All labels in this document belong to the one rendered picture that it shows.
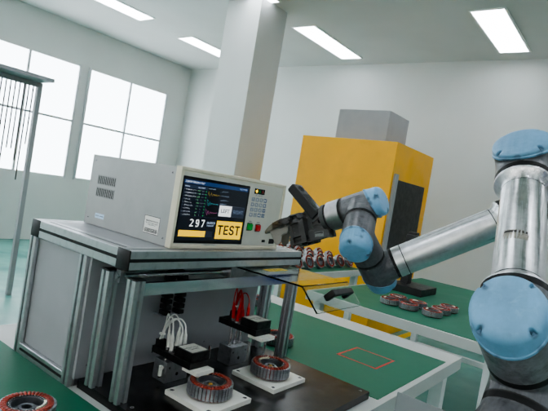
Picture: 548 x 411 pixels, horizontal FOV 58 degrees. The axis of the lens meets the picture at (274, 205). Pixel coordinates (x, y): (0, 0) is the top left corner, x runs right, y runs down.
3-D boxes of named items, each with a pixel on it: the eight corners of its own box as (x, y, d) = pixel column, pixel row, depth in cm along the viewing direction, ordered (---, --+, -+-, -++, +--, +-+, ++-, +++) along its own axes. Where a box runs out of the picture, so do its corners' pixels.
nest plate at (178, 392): (250, 403, 121) (251, 398, 121) (207, 419, 109) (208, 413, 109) (208, 381, 130) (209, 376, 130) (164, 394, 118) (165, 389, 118)
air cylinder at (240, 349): (245, 361, 149) (248, 343, 149) (228, 366, 143) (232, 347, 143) (233, 355, 152) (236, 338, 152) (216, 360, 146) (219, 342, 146)
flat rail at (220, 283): (293, 283, 159) (295, 274, 159) (135, 297, 109) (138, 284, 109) (290, 282, 160) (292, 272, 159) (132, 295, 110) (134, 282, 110)
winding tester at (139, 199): (276, 249, 154) (286, 185, 154) (170, 249, 120) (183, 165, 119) (192, 227, 178) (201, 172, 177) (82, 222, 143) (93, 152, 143)
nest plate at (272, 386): (304, 382, 140) (305, 377, 140) (273, 394, 128) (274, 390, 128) (264, 364, 149) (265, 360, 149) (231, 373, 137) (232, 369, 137)
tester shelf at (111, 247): (300, 265, 161) (302, 251, 161) (126, 271, 107) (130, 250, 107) (206, 240, 188) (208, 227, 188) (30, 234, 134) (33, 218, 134)
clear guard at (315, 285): (360, 306, 143) (364, 285, 143) (316, 314, 124) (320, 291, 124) (273, 279, 163) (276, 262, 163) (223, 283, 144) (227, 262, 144)
